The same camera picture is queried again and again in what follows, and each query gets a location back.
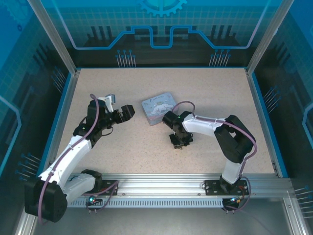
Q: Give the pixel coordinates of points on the blue cartoon dog tin box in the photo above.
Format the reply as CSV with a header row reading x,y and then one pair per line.
x,y
156,107

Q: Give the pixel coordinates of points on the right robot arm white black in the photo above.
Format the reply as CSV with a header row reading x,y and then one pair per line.
x,y
203,125

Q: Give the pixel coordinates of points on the blue printed acrylic panel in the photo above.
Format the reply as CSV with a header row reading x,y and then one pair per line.
x,y
293,73
19,73
156,14

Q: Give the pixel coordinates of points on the aluminium mounting rail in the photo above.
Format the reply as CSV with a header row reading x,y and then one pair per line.
x,y
159,183

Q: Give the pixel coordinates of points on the aluminium side rail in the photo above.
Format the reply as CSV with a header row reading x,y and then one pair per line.
x,y
262,117
64,107

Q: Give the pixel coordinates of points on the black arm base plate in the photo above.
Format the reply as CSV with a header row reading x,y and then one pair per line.
x,y
212,187
111,187

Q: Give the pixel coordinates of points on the aluminium frame post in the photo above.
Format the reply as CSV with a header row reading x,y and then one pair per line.
x,y
56,41
266,36

